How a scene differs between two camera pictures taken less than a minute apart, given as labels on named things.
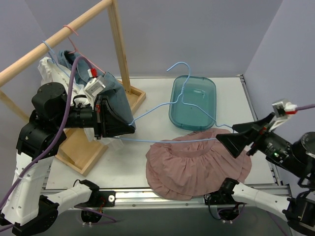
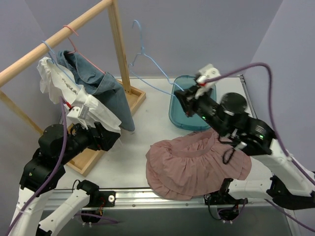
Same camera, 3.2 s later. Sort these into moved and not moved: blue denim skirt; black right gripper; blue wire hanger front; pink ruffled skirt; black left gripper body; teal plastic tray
Moved: black left gripper body; blue wire hanger front; black right gripper
Not moved: teal plastic tray; pink ruffled skirt; blue denim skirt
